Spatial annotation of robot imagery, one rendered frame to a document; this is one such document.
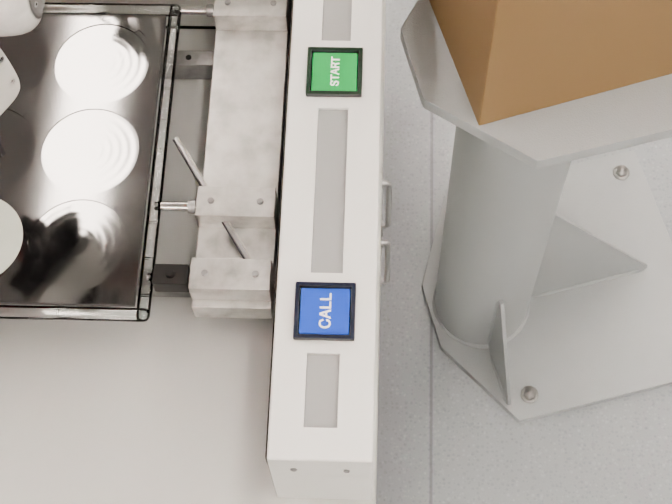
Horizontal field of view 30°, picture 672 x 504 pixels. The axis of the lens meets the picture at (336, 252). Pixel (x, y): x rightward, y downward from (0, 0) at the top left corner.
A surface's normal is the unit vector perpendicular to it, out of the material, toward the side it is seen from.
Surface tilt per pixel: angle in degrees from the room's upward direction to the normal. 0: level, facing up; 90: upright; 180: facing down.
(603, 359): 0
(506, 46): 90
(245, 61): 0
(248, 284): 0
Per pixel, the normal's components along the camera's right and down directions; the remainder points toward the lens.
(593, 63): 0.28, 0.87
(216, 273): -0.03, -0.42
